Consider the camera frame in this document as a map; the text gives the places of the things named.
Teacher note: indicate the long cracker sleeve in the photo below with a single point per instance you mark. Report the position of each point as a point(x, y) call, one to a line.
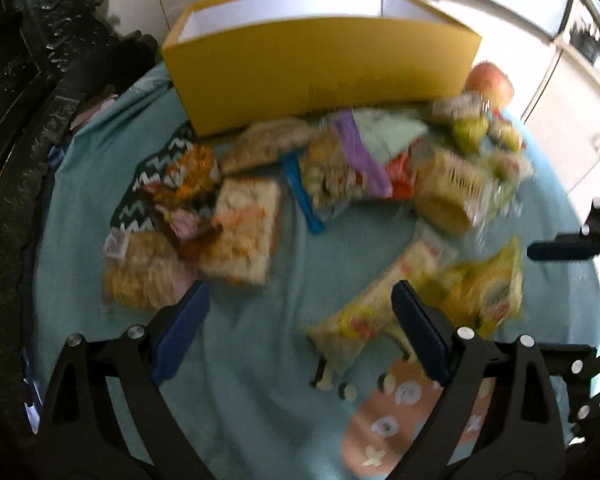
point(341, 337)

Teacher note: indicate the pale green snack packet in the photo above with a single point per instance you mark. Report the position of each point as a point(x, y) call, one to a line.
point(387, 133)

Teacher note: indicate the orange snack packet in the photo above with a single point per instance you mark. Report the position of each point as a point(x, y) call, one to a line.
point(195, 174)

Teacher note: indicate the brown paper snack bag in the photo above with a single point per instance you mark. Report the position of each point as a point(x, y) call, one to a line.
point(264, 143)

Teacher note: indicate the purple striped clear snack bag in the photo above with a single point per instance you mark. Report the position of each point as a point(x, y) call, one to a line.
point(339, 170)

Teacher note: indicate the yellow cardboard box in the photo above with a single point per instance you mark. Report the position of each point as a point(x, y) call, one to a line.
point(236, 62)

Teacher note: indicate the yellow long corn stick packet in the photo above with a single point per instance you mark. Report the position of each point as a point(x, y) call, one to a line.
point(478, 294)

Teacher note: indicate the clear bag orange crackers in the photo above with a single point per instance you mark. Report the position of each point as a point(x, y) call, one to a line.
point(246, 213)

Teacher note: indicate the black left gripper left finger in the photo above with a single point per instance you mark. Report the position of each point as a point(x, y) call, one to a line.
point(104, 416)

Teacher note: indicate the brown chocolate wafer packet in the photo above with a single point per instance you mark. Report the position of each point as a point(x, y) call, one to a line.
point(183, 220)

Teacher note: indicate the clear bag round cookies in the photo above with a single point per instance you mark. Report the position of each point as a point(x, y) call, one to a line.
point(143, 271)

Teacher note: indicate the dark carved wooden furniture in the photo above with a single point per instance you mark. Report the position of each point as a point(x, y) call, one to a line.
point(55, 56)

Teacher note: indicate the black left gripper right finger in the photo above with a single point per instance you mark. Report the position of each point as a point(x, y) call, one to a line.
point(521, 434)

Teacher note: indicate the yellow bread bag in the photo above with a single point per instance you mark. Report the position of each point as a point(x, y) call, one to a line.
point(451, 193)

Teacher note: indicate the blue topped marshmallow bag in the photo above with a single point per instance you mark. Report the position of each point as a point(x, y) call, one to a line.
point(313, 212)

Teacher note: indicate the red yellow apple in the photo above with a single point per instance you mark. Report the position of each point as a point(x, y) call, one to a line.
point(489, 81)

